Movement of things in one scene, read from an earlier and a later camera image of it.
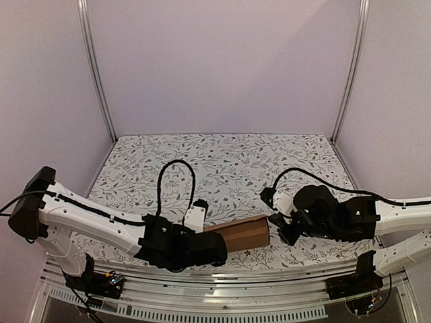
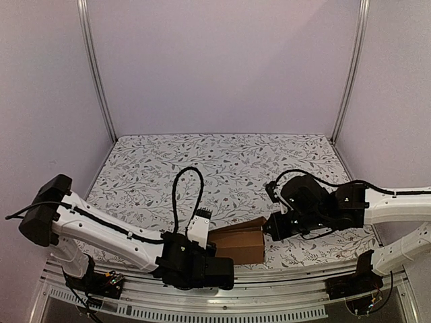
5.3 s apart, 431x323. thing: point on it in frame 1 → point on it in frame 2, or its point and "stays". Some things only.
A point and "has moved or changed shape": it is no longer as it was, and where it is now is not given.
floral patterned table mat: [147, 174] stays
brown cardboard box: [243, 233] has moved or changed shape
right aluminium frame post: [354, 71] stays
